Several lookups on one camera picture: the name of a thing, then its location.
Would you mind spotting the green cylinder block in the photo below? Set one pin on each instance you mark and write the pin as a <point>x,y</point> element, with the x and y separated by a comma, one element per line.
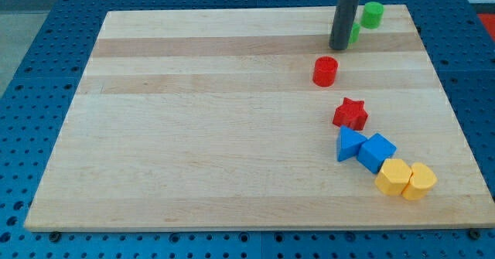
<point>372,15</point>

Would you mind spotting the blue cube block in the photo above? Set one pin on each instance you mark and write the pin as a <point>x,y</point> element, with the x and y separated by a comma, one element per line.
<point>374,151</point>

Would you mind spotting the red cylinder block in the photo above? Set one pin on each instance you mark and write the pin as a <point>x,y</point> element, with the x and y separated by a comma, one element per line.
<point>324,72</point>

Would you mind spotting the yellow hexagon block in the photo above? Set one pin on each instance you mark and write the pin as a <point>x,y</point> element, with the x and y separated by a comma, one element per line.
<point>393,176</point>

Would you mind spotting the green block behind tool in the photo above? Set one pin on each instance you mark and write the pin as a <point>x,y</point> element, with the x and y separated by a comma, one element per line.
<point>355,32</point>

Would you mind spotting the red star block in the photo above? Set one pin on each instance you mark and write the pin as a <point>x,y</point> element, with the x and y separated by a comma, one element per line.
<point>351,114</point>

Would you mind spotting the wooden board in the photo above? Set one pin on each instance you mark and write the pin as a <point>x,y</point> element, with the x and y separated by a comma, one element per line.
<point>209,120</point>

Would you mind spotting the yellow heart block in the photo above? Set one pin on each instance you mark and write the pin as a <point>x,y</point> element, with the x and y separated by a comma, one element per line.
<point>422,180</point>

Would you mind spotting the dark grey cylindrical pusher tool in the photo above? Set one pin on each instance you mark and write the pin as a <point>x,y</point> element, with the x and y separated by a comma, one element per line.
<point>342,24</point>

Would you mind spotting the blue triangle block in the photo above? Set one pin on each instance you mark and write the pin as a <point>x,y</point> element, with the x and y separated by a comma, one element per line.
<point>348,143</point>

